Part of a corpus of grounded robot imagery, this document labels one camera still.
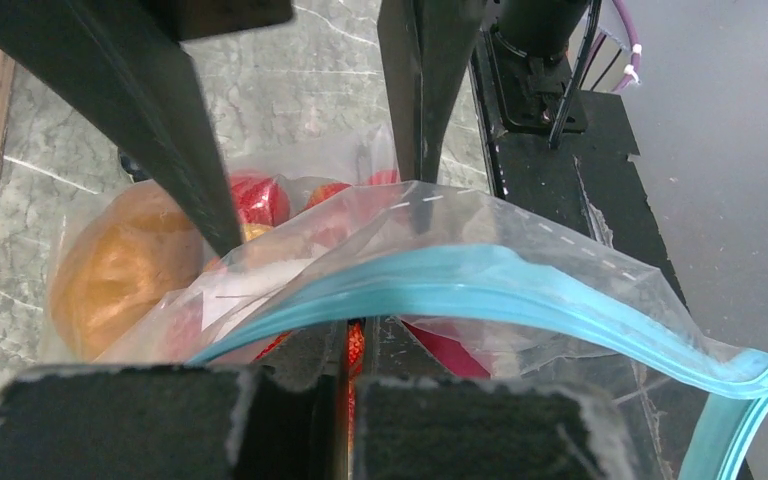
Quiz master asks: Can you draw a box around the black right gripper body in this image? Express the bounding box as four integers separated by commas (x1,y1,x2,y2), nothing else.
145,0,294,41

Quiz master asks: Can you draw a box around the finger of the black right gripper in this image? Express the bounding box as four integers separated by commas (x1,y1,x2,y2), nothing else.
377,0,486,184
0,1,243,255

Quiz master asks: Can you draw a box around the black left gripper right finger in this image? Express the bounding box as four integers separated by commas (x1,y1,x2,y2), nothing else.
354,316,637,480

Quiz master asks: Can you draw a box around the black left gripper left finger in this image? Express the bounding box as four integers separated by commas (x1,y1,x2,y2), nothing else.
0,324,347,479

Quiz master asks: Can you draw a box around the clear zip top bag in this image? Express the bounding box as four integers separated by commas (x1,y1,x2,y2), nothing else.
46,125,768,479

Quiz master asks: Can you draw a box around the magenta fake sweet potato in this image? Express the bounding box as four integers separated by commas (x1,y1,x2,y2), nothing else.
402,321,491,378

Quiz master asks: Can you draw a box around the red fake lychee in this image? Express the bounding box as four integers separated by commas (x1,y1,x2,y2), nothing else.
304,182,352,248
229,170,291,227

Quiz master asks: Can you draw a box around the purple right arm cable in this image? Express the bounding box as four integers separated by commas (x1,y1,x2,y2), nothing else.
582,0,644,94

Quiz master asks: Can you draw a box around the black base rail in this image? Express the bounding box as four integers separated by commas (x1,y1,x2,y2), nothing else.
470,20,706,479

